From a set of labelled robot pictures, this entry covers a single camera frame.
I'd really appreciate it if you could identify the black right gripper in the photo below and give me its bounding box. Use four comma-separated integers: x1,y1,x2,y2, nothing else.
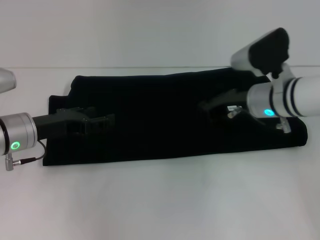
198,88,251,120

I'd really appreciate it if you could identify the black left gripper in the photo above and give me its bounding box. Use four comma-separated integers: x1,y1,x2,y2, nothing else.
31,106,116,141

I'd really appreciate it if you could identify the black shirt with white lettering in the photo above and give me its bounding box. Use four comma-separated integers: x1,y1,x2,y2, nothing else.
41,66,309,167

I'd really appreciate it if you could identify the grey left gripper cable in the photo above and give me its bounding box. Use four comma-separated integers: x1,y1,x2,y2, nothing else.
5,138,48,172

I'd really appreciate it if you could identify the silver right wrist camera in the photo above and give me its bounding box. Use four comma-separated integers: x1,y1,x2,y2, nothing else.
230,27,296,95

